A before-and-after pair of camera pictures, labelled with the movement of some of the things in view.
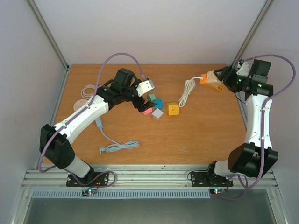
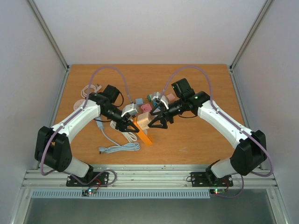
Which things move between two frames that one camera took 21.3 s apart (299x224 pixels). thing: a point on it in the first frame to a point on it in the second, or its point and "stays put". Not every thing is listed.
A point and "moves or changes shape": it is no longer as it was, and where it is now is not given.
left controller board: (87, 192) stays put
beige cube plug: (212, 79) to (143, 119)
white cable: (189, 85) moves or changes shape
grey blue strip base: (99, 123) stays put
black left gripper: (138, 105) to (121, 125)
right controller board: (216, 191) stays put
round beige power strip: (79, 104) stays put
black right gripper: (227, 76) to (165, 117)
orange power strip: (210, 79) to (142, 133)
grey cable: (116, 146) stays put
